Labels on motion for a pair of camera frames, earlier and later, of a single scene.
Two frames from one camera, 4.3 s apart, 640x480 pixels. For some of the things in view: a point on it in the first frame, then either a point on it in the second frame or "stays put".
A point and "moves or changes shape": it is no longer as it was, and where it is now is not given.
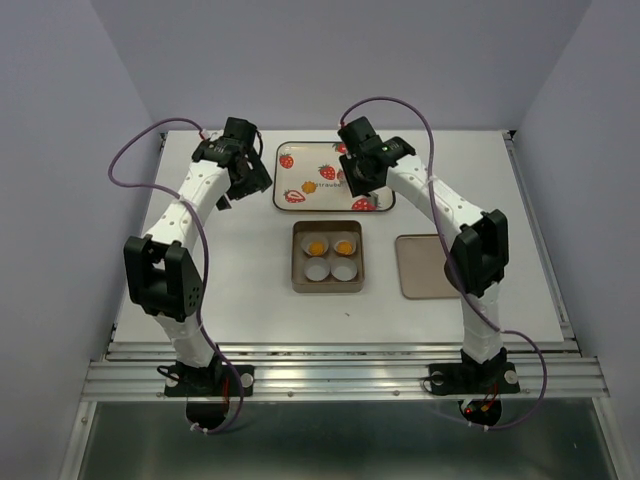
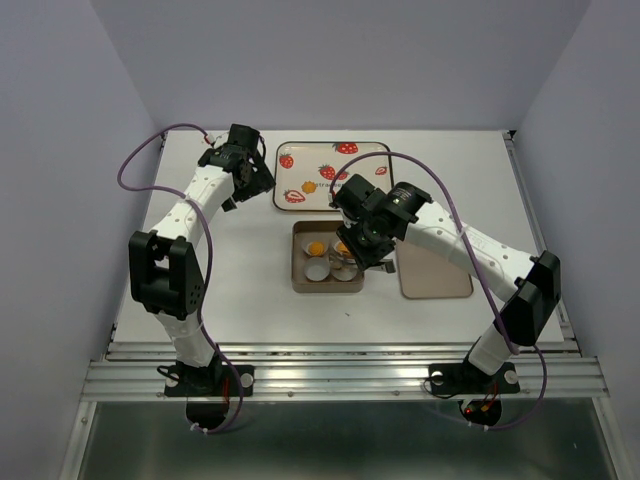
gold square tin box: [327, 256] stays put
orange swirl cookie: [317, 248] stays put
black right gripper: [356, 187] -> [363, 256]
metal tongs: [375, 199] moves or changes shape
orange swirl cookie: [308, 187] stays put
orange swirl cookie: [345, 247] stays put
